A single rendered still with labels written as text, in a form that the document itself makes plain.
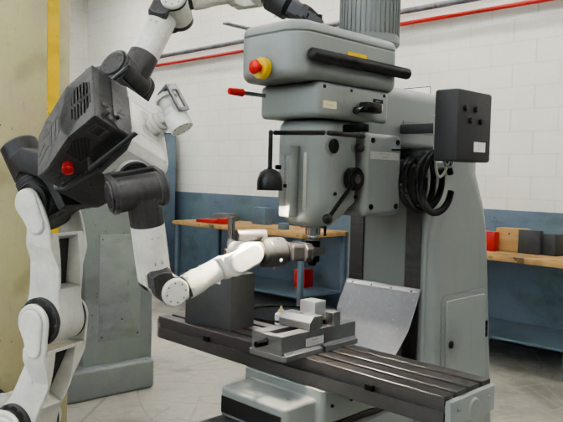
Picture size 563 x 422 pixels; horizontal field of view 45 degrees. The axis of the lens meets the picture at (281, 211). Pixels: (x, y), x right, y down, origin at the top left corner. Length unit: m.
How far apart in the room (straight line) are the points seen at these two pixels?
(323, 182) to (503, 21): 4.80
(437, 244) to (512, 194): 4.11
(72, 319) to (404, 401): 0.99
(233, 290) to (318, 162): 0.57
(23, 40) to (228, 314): 1.78
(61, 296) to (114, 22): 9.50
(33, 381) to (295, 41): 1.25
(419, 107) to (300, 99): 0.52
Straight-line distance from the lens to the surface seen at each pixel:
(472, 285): 2.52
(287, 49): 1.89
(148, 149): 1.85
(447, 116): 2.05
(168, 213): 9.48
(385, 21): 2.24
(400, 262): 2.34
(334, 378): 1.96
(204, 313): 2.37
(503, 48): 6.56
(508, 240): 5.86
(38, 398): 2.21
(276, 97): 2.04
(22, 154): 2.13
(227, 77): 8.97
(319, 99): 1.93
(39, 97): 3.47
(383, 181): 2.15
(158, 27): 2.14
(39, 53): 3.49
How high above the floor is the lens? 1.46
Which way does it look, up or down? 3 degrees down
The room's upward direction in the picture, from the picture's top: 1 degrees clockwise
